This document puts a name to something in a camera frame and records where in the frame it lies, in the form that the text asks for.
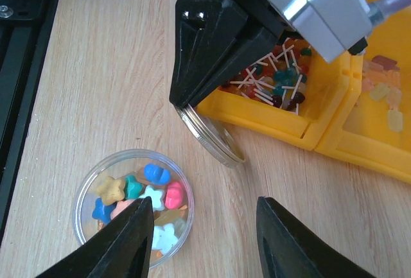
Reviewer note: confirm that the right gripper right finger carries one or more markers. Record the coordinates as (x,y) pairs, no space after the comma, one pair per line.
(287,248)

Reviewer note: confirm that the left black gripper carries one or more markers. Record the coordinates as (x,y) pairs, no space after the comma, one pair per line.
(207,53)

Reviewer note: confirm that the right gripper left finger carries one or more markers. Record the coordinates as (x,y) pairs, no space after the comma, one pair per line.
(112,246)

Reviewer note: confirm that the clear plastic jar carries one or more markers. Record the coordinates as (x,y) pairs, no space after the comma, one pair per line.
(123,177)

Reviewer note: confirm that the yellow bin with lollipops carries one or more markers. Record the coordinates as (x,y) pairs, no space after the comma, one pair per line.
(290,94)

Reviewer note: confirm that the white jar lid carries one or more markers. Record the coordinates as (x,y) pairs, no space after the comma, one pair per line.
(213,136)

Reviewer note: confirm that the yellow bin with popsicle candies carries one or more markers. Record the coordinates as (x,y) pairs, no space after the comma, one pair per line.
(372,127)

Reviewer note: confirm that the black aluminium frame rail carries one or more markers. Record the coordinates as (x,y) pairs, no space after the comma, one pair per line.
(25,31)

